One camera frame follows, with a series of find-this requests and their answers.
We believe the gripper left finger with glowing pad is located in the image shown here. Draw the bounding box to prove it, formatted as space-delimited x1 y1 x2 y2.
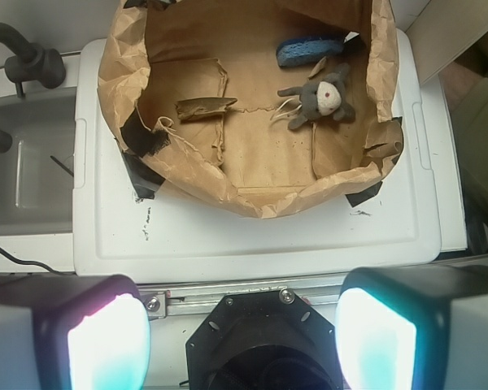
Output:
0 274 150 389

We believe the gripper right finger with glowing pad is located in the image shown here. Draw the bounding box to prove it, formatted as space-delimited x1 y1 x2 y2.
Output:
335 265 488 389

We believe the brown wood chip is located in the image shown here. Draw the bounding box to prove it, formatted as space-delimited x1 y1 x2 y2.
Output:
175 97 237 121

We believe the white plastic bin lid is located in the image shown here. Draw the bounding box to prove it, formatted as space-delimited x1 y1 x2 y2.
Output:
72 32 442 284

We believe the grey sink basin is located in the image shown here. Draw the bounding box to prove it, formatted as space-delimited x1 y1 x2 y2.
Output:
0 88 76 236

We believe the black tape piece right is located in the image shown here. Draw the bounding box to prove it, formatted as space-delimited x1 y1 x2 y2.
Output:
346 181 383 207

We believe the black tape piece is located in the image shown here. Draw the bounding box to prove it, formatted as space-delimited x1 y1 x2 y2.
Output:
121 152 165 199
346 181 383 207

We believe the black tape piece left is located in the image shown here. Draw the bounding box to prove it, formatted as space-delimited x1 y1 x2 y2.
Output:
121 152 165 199

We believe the black tape inside bag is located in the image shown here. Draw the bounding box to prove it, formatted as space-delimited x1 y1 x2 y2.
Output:
118 109 171 158

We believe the grey plush mouse toy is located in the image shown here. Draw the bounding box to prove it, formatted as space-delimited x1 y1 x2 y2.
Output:
277 63 355 131

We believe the crumpled brown paper bag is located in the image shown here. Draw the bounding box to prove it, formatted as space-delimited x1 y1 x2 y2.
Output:
98 1 403 219

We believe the blue sponge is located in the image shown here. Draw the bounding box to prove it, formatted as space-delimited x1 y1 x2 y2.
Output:
276 36 345 68

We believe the black cable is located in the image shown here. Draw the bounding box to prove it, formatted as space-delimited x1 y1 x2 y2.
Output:
0 234 68 275

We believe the aluminium rail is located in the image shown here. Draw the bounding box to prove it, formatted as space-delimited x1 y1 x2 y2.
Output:
138 273 346 320

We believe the black octagonal mount plate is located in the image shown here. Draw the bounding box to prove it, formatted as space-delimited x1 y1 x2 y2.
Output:
185 303 344 389

